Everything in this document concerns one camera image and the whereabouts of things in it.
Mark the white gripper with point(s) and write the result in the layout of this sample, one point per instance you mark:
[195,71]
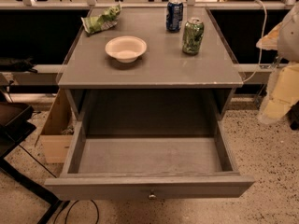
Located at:
[290,39]

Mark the grey top drawer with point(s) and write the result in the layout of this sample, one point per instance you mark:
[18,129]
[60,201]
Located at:
[149,168]

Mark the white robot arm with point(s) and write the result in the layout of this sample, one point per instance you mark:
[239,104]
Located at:
[288,40]

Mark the green soda can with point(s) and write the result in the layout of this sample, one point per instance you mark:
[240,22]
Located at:
[193,35]

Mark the blue soda can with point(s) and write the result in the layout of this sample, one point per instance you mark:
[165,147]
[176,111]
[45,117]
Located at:
[174,16]

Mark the white paper bowl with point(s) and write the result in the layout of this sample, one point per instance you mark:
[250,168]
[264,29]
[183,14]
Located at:
[126,49]

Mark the green chip bag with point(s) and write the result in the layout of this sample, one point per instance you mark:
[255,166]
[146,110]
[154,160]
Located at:
[108,19]

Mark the cardboard box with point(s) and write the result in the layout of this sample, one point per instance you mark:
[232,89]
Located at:
[54,137]

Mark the black stand base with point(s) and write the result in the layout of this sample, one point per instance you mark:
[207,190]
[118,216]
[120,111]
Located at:
[14,129]

